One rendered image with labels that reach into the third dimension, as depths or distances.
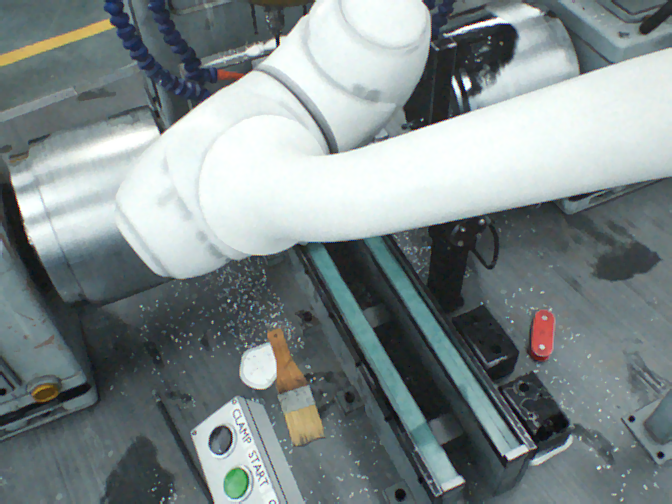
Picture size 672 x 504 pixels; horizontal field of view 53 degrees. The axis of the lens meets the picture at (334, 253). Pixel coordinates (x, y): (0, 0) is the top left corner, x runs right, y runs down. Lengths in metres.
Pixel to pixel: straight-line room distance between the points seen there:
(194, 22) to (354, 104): 0.63
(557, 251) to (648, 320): 0.19
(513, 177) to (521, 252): 0.88
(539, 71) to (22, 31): 2.92
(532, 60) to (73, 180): 0.66
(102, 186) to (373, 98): 0.45
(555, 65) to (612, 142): 0.74
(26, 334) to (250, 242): 0.53
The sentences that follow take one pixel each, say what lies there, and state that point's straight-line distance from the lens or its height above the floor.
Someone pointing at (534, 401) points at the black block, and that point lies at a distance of 1.00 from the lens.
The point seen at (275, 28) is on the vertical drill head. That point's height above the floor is 1.26.
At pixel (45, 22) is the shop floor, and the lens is 3.66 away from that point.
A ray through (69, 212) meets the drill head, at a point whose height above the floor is 1.13.
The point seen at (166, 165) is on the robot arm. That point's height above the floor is 1.40.
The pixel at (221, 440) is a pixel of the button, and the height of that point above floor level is 1.07.
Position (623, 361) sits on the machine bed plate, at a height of 0.80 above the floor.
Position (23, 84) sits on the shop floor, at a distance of 3.28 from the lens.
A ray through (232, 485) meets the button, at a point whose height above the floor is 1.07.
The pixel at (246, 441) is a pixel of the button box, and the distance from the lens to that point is 0.72.
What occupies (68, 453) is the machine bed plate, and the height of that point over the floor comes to 0.80.
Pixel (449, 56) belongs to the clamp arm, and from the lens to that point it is 0.88.
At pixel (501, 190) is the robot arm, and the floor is 1.48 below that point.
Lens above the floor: 1.73
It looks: 51 degrees down
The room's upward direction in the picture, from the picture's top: 3 degrees counter-clockwise
